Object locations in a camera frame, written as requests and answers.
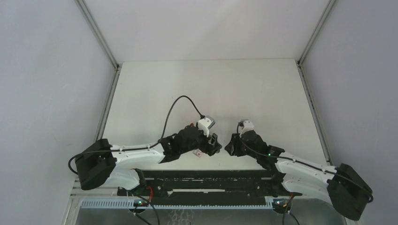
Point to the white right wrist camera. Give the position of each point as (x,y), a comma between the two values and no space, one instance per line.
(244,126)

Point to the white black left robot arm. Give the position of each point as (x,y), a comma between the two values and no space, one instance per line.
(103,164)

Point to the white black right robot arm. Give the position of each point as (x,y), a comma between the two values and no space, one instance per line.
(340,186)

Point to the front aluminium rail assembly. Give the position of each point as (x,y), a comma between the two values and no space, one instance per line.
(103,206)

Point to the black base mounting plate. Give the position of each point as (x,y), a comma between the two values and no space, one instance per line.
(209,188)

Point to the red white staples box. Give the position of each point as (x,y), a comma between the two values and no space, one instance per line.
(197,153)

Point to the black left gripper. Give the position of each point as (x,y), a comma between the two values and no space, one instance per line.
(209,149)

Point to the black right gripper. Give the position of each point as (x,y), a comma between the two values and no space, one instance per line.
(233,147)

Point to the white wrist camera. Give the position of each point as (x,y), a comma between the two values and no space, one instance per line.
(205,125)
(244,126)

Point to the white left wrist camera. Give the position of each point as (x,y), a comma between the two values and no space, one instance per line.
(205,125)

